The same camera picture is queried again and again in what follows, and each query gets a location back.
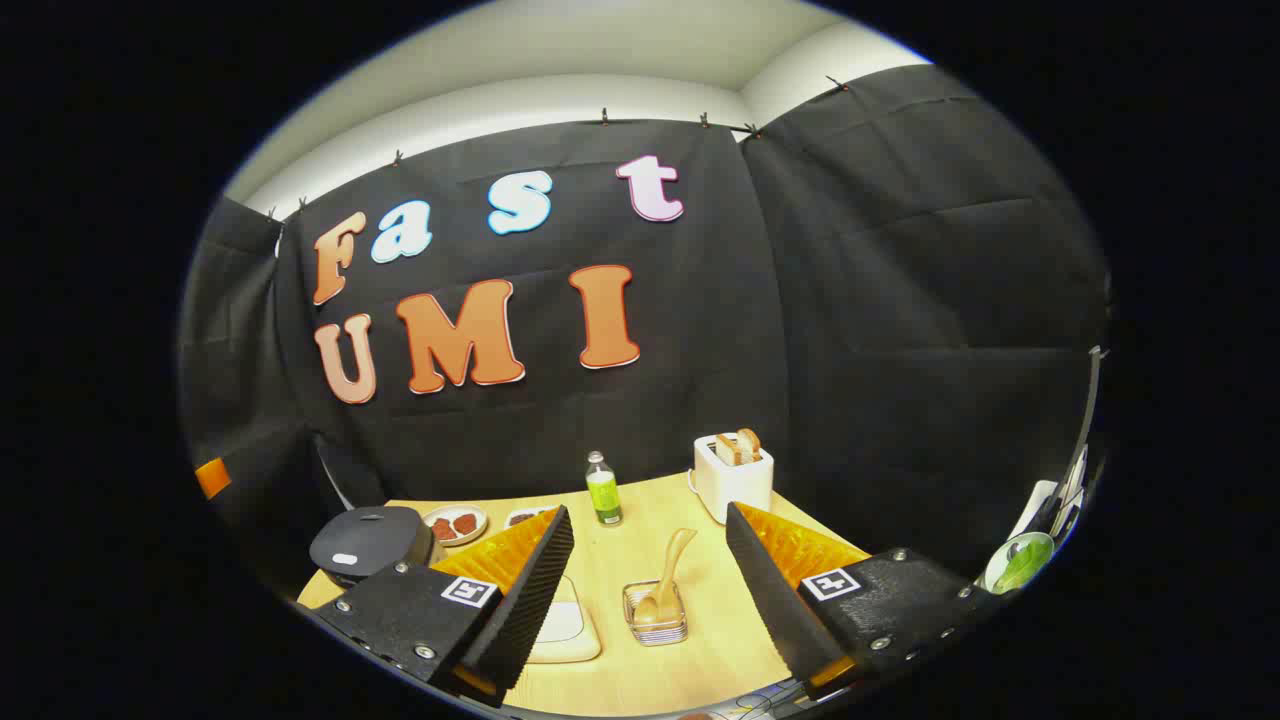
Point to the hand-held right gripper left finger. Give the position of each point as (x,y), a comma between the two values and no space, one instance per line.
(530,600)

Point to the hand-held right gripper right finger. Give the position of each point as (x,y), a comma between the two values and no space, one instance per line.
(775,600)

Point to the red meat piece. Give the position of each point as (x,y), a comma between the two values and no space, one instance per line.
(465,522)
(444,529)

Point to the green label bottle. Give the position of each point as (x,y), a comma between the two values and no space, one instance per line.
(603,495)

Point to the wooden spoon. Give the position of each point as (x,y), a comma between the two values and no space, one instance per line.
(668,575)

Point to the toast slice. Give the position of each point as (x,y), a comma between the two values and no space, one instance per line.
(726,450)
(749,444)

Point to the black backdrop cloth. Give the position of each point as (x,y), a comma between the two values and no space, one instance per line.
(850,300)

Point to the cream rectangular dish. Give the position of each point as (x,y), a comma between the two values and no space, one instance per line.
(580,651)

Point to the black rice cooker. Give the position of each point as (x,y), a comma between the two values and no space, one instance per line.
(365,540)

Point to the green and white bowl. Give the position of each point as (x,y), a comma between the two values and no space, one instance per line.
(1020,565)

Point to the grey metal stand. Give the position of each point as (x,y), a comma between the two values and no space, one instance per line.
(1093,400)

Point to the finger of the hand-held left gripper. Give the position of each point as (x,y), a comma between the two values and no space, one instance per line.
(212,478)

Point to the white sheet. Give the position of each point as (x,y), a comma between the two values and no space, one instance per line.
(1040,500)

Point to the white toaster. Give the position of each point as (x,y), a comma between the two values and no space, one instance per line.
(730,490)

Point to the white divided dish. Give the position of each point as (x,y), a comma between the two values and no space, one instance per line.
(522,516)

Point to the round plate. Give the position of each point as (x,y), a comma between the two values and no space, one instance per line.
(476,512)

